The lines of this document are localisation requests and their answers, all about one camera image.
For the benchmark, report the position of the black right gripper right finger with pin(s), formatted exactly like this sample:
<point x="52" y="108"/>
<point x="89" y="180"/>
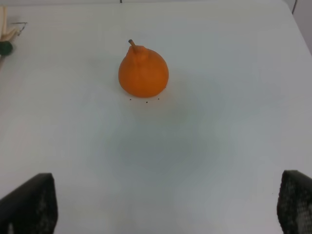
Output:
<point x="294" y="205"/>

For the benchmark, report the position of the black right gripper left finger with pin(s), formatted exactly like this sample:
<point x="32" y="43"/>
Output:
<point x="31" y="208"/>

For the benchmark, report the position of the orange fruit with stem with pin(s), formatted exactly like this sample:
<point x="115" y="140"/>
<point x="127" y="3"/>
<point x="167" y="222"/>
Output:
<point x="143" y="72"/>

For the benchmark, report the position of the white linen bag green handles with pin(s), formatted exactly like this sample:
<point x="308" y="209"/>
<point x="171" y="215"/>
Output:
<point x="8" y="32"/>

